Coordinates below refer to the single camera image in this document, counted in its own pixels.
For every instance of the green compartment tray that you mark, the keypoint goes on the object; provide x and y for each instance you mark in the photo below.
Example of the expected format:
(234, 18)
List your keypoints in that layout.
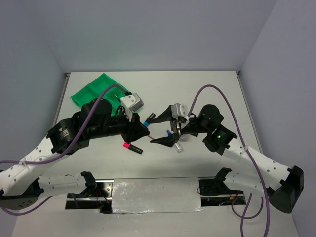
(93, 90)

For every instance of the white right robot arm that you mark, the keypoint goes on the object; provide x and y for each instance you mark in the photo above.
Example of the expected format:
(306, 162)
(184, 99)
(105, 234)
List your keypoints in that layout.
(280, 184)

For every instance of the blue highlighter marker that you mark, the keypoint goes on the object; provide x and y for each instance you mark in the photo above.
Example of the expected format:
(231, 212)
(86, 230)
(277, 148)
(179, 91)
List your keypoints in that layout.
(148, 121)

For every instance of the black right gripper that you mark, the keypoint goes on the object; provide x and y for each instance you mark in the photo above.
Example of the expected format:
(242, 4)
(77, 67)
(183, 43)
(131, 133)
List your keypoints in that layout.
(169, 140)

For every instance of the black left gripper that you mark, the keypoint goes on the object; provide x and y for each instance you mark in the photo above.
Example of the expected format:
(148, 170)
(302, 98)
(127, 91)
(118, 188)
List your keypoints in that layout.
(141, 131)

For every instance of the pink highlighter marker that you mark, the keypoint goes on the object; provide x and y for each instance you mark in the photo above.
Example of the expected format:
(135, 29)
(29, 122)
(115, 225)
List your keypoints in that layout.
(133, 148)

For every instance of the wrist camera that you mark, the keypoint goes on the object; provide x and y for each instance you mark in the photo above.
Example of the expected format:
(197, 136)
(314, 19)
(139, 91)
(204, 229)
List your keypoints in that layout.
(131, 104)
(179, 112)

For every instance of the silver tape sheet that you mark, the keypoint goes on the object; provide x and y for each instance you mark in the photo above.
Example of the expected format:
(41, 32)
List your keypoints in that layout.
(161, 195)

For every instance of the clear spray bottle blue cap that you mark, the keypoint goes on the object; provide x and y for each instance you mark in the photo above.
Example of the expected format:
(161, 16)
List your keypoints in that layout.
(177, 145)

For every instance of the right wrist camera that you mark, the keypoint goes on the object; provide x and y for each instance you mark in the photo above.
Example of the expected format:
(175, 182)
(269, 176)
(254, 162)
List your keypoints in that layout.
(179, 112)

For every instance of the black mounting rail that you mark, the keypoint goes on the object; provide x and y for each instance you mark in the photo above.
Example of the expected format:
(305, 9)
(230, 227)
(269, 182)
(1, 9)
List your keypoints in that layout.
(101, 198)

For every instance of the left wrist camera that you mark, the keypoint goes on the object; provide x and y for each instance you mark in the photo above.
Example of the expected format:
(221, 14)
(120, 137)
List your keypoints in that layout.
(131, 104)

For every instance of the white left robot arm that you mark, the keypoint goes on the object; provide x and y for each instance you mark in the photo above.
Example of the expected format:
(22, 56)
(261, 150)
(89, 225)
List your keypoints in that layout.
(23, 184)

